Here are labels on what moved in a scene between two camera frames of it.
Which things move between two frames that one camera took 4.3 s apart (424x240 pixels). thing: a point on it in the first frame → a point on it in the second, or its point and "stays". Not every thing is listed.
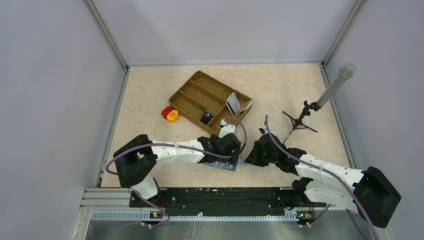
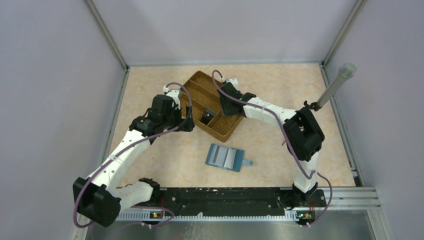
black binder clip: (207, 116) stays
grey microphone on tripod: (347, 70) stays
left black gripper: (234, 156) → (174, 108)
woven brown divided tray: (203, 99) stays
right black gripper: (253, 158) → (225, 111)
